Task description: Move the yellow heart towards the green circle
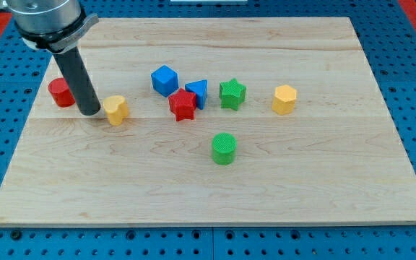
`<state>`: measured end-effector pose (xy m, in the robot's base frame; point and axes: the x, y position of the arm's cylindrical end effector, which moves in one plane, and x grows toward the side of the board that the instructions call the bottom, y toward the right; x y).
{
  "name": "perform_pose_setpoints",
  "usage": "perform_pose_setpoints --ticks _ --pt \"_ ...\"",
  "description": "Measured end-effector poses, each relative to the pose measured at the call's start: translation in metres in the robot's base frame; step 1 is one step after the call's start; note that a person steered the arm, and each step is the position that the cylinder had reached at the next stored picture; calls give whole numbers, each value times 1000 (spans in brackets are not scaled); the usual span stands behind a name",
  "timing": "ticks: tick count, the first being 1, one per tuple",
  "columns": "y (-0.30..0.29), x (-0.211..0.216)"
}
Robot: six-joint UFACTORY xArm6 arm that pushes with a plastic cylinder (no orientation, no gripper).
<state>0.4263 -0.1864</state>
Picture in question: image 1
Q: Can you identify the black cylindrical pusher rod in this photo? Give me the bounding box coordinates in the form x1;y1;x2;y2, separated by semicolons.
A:
53;47;101;116

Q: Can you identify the yellow heart block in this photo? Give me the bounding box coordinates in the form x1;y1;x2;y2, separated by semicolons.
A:
103;95;129;126

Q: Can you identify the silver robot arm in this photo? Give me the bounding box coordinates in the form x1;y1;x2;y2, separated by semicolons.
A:
5;0;101;116

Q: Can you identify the red cylinder block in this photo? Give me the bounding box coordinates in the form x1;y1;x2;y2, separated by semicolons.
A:
48;77;75;108

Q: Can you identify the blue cube block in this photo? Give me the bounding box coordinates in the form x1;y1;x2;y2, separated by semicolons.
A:
151;65;178;97

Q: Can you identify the red star block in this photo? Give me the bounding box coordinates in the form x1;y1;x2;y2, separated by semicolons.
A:
168;88;196;121

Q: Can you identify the blue triangle block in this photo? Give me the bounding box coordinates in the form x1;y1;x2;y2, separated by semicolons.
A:
185;79;208;110

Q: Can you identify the green star block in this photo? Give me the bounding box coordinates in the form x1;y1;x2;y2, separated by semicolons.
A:
219;78;246;111

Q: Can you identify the green cylinder block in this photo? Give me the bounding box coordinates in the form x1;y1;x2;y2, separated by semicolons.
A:
212;132;237;165

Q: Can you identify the wooden board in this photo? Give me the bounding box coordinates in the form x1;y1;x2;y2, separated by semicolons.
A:
0;17;416;228

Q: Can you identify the yellow hexagon block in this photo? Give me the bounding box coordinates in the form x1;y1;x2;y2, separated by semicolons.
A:
272;85;298;115

